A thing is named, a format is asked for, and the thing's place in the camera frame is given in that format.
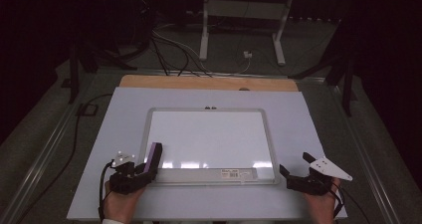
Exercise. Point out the person's left hand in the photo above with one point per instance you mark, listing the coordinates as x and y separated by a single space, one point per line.
121 205

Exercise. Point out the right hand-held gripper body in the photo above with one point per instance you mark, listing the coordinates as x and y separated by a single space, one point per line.
312 182

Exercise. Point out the black tripod stand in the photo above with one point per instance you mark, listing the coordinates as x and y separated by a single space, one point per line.
346 81
74 68

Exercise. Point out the dark equipment with red light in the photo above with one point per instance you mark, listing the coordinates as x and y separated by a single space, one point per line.
144 5

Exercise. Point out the white plug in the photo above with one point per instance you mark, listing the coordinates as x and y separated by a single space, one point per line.
248 54

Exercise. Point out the black square floor plate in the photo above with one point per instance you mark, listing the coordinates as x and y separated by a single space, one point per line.
79 110

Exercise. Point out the whiteboard with metal frame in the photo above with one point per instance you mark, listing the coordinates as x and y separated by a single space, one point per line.
212 137

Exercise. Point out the white metal stand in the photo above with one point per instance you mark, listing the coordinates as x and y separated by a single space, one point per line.
242 9

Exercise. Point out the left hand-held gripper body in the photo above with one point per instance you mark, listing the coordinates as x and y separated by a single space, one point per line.
126 180

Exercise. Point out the white table cover sheet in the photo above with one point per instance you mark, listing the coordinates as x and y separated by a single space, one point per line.
126 117

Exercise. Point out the metal floor rail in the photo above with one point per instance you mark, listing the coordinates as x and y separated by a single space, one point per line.
43 157
365 157

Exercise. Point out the person's right hand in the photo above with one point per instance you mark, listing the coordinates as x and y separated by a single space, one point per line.
320 207

